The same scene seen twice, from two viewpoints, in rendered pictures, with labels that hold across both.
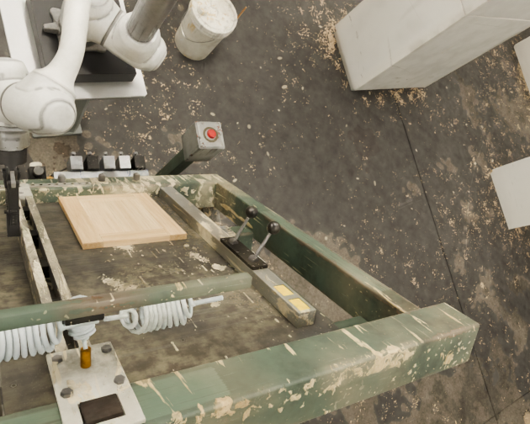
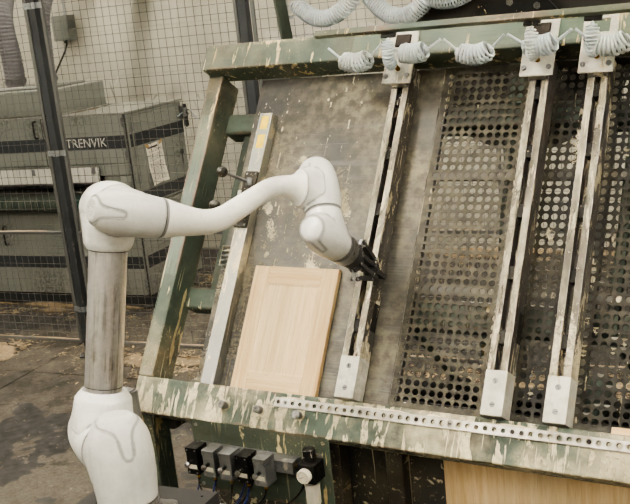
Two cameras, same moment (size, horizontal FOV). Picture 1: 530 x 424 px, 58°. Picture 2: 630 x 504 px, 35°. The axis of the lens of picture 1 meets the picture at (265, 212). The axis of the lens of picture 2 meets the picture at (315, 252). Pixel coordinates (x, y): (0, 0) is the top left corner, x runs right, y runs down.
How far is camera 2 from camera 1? 3.15 m
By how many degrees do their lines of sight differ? 71
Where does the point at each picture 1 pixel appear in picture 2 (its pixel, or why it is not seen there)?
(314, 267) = (206, 185)
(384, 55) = not seen: outside the picture
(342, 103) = not seen: outside the picture
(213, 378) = (355, 48)
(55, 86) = (304, 168)
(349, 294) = (217, 143)
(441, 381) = (45, 404)
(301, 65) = not seen: outside the picture
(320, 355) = (303, 47)
